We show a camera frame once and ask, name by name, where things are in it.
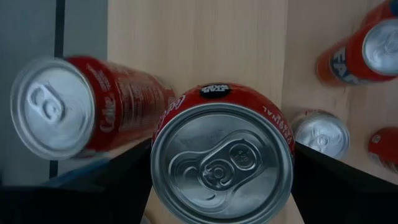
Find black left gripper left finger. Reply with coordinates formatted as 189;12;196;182
0;139;154;224

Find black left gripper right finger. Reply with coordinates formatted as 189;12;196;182
291;141;398;224

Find red Coca-Cola can black script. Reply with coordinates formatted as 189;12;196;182
368;126;398;174

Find silver Diet Coke can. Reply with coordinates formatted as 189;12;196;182
290;108;351;161

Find red Coca-Cola Star Wars can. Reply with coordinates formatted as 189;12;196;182
150;82;296;224

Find orange Fanta can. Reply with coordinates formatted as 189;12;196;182
315;17;398;88

